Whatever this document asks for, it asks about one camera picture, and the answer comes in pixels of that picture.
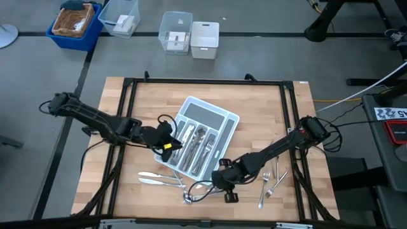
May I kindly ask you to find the blue plastic bin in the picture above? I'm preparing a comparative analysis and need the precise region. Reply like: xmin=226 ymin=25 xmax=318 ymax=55
xmin=45 ymin=3 xmax=104 ymax=52

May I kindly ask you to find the black stand base bar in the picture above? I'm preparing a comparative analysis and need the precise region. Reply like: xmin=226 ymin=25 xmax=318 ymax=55
xmin=345 ymin=77 xmax=407 ymax=87

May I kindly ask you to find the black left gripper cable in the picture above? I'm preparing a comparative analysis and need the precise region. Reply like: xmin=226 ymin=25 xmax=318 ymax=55
xmin=157 ymin=113 xmax=179 ymax=141

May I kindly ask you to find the black item on basket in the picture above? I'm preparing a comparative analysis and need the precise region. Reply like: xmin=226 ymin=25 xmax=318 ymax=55
xmin=59 ymin=0 xmax=86 ymax=10

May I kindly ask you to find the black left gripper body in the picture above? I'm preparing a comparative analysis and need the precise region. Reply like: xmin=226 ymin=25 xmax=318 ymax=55
xmin=139 ymin=123 xmax=179 ymax=153

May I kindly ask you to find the tall clear plastic bin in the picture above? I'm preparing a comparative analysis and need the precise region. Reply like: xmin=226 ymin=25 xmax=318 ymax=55
xmin=157 ymin=11 xmax=194 ymax=56

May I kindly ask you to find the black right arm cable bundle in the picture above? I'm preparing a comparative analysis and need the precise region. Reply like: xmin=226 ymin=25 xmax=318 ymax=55
xmin=317 ymin=117 xmax=343 ymax=153

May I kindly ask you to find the person's shoe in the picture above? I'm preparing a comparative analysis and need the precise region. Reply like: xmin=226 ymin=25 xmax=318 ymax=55
xmin=383 ymin=27 xmax=407 ymax=48

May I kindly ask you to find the white cardboard box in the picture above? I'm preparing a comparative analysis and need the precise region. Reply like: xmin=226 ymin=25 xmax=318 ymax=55
xmin=112 ymin=14 xmax=137 ymax=34
xmin=166 ymin=31 xmax=189 ymax=52

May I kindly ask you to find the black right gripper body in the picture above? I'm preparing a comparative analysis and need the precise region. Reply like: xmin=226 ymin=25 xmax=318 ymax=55
xmin=210 ymin=161 xmax=247 ymax=194

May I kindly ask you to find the white paper in basket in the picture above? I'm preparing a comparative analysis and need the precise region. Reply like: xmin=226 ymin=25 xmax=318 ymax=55
xmin=72 ymin=18 xmax=87 ymax=32

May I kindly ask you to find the dark grey desk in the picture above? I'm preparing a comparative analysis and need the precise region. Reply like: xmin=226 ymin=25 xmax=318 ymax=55
xmin=361 ymin=92 xmax=407 ymax=193

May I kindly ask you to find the white printed label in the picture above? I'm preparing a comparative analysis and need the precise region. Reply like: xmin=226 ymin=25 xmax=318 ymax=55
xmin=373 ymin=107 xmax=407 ymax=121

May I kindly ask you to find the white cable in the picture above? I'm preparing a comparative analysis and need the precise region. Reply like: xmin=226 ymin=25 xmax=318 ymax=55
xmin=317 ymin=61 xmax=407 ymax=112

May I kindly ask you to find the black diagonal frame leg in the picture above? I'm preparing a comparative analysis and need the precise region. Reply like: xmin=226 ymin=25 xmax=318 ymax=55
xmin=370 ymin=0 xmax=407 ymax=63

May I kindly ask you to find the grey round stand base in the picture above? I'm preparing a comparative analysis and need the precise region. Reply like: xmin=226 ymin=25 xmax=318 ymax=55
xmin=0 ymin=24 xmax=20 ymax=50

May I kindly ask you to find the yellow cable by stand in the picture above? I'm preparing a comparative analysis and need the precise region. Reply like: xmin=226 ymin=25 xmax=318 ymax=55
xmin=306 ymin=0 xmax=321 ymax=14

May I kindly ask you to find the yellow floor cable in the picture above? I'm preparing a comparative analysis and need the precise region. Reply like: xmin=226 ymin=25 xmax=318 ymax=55
xmin=313 ymin=97 xmax=363 ymax=104

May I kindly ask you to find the grey disc on desk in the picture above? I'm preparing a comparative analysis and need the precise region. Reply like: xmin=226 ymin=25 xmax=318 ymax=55
xmin=395 ymin=142 xmax=407 ymax=163

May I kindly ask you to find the dark chair leg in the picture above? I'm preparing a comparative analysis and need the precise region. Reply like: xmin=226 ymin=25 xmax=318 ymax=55
xmin=0 ymin=134 xmax=25 ymax=149

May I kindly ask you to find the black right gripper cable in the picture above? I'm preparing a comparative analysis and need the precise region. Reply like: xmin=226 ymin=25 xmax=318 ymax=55
xmin=187 ymin=179 xmax=242 ymax=204

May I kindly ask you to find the brown wicker basket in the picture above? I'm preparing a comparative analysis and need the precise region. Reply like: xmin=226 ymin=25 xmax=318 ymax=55
xmin=51 ymin=3 xmax=96 ymax=39

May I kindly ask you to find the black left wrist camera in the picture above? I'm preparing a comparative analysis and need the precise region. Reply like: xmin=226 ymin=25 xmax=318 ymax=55
xmin=157 ymin=121 xmax=175 ymax=138

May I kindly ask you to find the white plastic cutlery tray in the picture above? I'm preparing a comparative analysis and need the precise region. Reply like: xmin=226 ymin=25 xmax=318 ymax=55
xmin=154 ymin=95 xmax=240 ymax=186

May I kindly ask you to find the wide clear plastic bin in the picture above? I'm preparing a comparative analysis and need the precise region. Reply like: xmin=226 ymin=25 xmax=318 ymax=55
xmin=97 ymin=0 xmax=142 ymax=39

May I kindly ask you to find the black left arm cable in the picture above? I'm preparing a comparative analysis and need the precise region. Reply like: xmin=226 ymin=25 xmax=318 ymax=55
xmin=38 ymin=99 xmax=53 ymax=116

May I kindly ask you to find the black stand foot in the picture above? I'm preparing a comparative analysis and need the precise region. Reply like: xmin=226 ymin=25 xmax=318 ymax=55
xmin=303 ymin=0 xmax=347 ymax=43

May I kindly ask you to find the white plastic bin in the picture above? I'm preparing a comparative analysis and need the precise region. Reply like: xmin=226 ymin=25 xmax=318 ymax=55
xmin=190 ymin=20 xmax=221 ymax=60

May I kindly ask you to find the black table frame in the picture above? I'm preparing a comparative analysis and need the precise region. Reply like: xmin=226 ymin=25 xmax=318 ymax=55
xmin=72 ymin=70 xmax=340 ymax=225

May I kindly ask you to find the red framed tablet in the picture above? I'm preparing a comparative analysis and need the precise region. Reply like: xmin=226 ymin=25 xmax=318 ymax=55
xmin=383 ymin=119 xmax=407 ymax=146

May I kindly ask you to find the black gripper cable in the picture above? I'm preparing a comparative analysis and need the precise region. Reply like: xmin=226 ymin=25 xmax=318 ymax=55
xmin=187 ymin=179 xmax=242 ymax=204
xmin=157 ymin=113 xmax=179 ymax=141

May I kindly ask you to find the pile of silver cutlery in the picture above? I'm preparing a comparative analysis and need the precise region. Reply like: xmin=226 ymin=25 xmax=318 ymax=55
xmin=171 ymin=169 xmax=193 ymax=205

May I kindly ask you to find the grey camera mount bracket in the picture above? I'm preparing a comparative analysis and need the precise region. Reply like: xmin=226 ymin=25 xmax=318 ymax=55
xmin=97 ymin=218 xmax=138 ymax=229
xmin=275 ymin=221 xmax=315 ymax=229

